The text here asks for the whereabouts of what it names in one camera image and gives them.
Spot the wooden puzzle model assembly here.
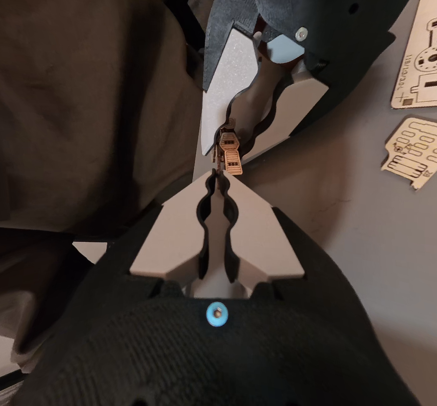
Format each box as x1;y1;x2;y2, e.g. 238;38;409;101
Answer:
212;117;244;176

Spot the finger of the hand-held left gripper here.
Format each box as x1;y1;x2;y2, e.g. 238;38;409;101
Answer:
244;68;330;162
202;27;262;156

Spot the person's dark olive clothing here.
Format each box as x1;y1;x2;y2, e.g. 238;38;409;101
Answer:
0;0;219;376

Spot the small torn-edge wooden card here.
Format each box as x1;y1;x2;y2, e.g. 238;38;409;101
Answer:
381;115;437;191

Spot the rectangular engraved wooden card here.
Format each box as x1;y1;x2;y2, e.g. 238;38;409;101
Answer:
390;0;437;110

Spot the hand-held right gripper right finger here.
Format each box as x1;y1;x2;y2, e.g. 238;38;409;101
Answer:
222;170;305;283

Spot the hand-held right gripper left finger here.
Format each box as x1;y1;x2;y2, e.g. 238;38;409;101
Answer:
130;169;219;282

